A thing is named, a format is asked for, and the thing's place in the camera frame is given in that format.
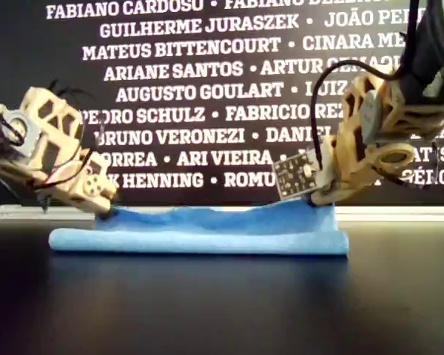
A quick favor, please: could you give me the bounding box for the black banner with names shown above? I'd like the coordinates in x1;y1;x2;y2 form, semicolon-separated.
0;0;444;208

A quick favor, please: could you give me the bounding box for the light blue microfibre cloth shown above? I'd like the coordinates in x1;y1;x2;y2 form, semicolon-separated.
47;205;351;257

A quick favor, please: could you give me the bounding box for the tan right gripper body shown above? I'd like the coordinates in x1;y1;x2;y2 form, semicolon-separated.
332;124;420;192

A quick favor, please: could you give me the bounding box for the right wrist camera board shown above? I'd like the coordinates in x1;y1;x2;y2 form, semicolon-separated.
272;146;321;201

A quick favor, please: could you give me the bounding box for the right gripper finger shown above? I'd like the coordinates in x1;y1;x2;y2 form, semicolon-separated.
309;168;340;201
312;177;371;207

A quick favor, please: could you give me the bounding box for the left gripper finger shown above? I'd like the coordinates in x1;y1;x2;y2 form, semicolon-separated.
64;195;112;220
79;160;119;210

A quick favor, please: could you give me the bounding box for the tan left gripper body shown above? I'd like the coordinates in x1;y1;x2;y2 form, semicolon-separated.
36;153;97;200

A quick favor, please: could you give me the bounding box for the aluminium frame rail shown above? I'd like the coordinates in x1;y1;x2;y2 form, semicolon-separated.
0;205;444;223

